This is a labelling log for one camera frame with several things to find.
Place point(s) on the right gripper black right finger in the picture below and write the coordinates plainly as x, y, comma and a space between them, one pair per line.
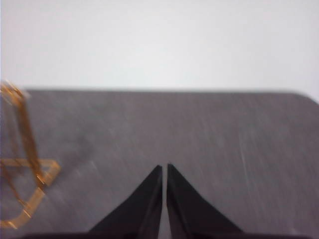
189, 214

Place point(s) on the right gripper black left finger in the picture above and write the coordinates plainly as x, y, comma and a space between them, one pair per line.
139, 211

